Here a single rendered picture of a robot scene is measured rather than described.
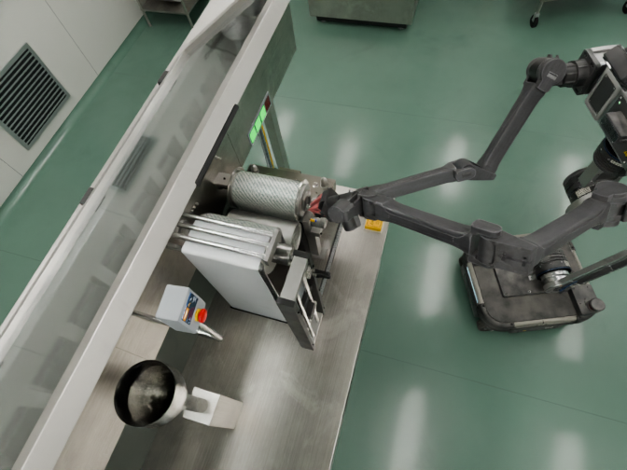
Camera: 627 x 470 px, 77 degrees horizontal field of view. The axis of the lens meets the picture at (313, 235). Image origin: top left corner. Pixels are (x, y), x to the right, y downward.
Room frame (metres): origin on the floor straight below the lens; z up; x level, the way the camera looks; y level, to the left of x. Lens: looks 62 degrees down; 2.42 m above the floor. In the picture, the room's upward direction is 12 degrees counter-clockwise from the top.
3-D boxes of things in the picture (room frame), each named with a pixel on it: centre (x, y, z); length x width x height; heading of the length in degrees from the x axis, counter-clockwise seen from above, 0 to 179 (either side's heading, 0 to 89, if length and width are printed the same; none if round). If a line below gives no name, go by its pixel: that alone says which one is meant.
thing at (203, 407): (0.18, 0.44, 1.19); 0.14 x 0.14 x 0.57
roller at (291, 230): (0.73, 0.18, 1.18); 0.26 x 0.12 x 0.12; 63
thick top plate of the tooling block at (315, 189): (1.01, 0.07, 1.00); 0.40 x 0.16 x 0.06; 63
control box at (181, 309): (0.30, 0.29, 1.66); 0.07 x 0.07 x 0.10; 69
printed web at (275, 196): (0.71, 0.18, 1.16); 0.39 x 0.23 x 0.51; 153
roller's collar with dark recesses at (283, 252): (0.54, 0.10, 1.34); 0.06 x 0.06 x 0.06; 63
